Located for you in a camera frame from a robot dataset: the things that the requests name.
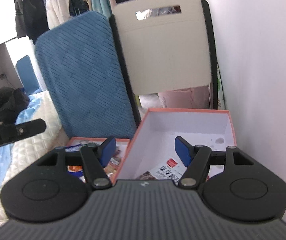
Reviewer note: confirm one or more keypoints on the black hanging jacket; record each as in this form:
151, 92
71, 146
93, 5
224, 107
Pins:
33, 10

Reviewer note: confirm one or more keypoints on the orange cardboard box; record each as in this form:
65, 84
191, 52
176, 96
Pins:
183, 125

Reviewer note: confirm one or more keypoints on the black cloth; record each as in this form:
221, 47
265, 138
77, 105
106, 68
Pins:
3, 102

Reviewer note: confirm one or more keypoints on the beige plastic storage bin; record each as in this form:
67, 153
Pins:
168, 55

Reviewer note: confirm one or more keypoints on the white quilted blanket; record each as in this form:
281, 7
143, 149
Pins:
45, 120

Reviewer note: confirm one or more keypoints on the pink bag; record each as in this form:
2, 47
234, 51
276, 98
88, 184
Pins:
183, 97

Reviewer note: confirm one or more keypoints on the white blue hanging jacket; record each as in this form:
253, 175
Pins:
58, 2

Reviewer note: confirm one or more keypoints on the orange snack packets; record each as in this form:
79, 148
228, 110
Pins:
113, 161

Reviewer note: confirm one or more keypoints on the small blue cushion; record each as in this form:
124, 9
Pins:
28, 75

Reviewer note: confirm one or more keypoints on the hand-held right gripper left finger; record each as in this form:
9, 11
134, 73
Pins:
108, 151

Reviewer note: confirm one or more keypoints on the large blue quilted cushion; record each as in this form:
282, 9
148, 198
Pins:
83, 75

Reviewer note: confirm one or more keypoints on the dark blue snack packet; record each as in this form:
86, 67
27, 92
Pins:
73, 170

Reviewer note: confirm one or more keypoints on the pink-rimmed white box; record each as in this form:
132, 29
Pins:
83, 138

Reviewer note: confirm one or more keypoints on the light blue cloth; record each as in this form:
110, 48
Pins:
30, 110

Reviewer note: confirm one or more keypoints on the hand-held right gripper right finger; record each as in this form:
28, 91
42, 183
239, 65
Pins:
183, 152

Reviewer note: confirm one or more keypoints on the white light blue snack packet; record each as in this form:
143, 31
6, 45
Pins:
75, 146

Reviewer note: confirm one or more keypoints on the white snack packet red label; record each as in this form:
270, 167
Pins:
168, 170

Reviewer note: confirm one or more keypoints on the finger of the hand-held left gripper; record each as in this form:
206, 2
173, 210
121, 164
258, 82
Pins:
30, 129

